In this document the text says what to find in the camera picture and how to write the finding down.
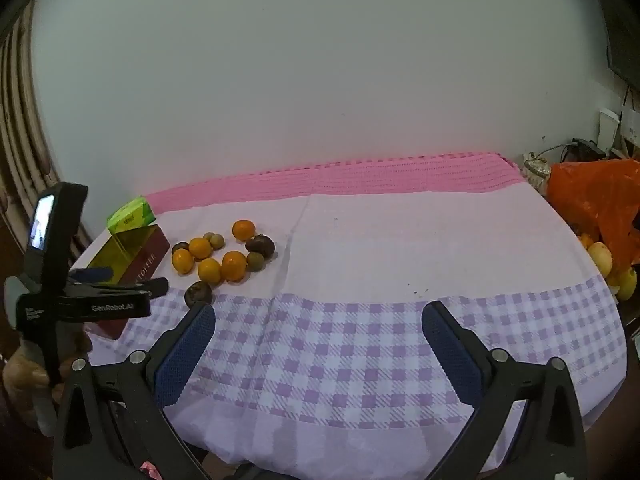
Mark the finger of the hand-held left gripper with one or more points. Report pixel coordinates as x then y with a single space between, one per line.
92 274
145 287

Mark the pink knitted mat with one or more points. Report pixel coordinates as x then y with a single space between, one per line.
350 175

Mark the black device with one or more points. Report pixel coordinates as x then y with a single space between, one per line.
585 146

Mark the patterned container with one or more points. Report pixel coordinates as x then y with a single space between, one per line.
536 167

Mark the person's left hand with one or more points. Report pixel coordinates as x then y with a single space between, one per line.
22 375

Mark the purple checked tablecloth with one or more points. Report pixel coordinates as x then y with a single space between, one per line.
375 240

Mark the striped curtain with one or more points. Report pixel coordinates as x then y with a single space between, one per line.
20 135

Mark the orange mandarin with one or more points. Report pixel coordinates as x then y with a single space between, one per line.
200 248
233 265
209 270
182 260
243 229

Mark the yellow pear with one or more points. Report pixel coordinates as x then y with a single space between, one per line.
625 282
600 255

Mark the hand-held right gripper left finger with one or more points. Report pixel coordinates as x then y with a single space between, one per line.
185 355

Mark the green tissue pack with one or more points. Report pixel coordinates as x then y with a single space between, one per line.
131 215

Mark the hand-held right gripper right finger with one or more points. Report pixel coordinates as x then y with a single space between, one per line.
450 360

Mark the white box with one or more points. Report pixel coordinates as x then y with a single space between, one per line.
607 130

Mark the black wall television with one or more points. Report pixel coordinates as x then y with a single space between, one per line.
627 50

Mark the gold tin box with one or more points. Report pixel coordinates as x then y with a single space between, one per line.
125 255

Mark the small dark mangosteen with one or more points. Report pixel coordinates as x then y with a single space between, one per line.
179 247

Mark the orange plastic bag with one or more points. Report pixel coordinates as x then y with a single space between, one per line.
590 195

